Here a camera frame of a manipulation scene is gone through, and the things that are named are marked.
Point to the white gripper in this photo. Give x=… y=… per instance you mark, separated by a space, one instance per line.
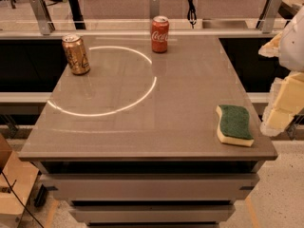
x=294 y=47

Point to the green and yellow sponge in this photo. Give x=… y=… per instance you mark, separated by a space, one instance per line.
x=233 y=125

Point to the red Coca-Cola can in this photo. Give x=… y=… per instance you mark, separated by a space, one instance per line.
x=159 y=34

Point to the gold soda can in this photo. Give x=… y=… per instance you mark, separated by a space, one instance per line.
x=75 y=51

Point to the grey upper drawer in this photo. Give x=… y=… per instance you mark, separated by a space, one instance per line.
x=150 y=187

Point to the grey drawer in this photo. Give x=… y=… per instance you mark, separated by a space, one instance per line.
x=150 y=187
x=152 y=214

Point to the black table leg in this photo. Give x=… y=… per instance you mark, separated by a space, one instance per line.
x=76 y=14

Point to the grey lower drawer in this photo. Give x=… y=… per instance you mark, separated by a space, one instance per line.
x=152 y=214

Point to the wooden box at left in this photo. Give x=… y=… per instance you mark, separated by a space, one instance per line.
x=16 y=181

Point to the right metal rail bracket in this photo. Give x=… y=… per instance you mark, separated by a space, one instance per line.
x=270 y=16

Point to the metal rail bracket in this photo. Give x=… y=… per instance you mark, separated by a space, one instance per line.
x=270 y=16
x=154 y=8
x=40 y=11

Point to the middle metal rail bracket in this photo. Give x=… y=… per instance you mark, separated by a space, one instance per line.
x=154 y=8

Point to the left metal rail bracket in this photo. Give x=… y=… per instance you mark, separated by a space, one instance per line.
x=40 y=11

